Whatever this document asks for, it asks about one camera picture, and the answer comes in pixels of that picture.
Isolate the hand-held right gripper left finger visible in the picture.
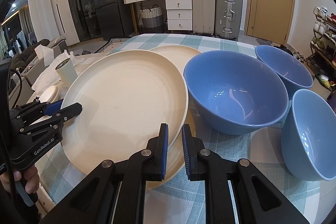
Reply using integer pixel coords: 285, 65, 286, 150
55, 123, 170, 224

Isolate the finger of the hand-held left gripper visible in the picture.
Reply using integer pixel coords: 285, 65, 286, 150
18, 102, 83, 145
9, 98, 65, 127

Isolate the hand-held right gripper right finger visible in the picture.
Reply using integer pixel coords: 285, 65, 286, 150
182, 124, 300, 224

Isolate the large cream plate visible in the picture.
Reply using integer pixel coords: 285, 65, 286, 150
61, 50, 189, 178
146, 45, 202, 191

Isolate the dark blue bowl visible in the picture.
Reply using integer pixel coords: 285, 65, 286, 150
183, 50, 289, 135
255, 45, 314, 100

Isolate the light blue bowl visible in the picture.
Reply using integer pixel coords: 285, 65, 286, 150
281, 89, 336, 182

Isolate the person's left hand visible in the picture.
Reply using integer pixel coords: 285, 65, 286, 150
0, 165, 40, 195

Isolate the small white dish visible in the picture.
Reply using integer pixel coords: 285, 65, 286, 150
39, 85, 61, 104

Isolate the white crumpled paper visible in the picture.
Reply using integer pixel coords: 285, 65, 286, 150
31, 49, 87, 94

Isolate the tissue box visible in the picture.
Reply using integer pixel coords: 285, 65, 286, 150
34, 44, 55, 68

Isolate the dark sofa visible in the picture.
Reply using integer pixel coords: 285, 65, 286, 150
10, 38, 67, 75

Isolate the striped floor mat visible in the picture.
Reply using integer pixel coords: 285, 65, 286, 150
94, 37, 133, 54

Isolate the woven laundry basket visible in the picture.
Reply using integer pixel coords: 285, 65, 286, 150
139, 4, 165, 34

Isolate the white suitcase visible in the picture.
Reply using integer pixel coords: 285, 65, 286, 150
192, 0, 216, 35

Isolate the silver suitcase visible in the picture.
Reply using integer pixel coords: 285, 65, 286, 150
215, 0, 243, 41

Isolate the white vanity desk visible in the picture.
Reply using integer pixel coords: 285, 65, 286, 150
122, 0, 193, 33

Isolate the wooden shoe rack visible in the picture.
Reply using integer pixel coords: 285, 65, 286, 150
306, 6, 336, 94

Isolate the shoe rack with shoes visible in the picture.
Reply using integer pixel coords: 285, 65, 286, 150
307, 6, 336, 88

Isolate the black cable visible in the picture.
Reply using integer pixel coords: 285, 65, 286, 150
4, 67, 24, 224

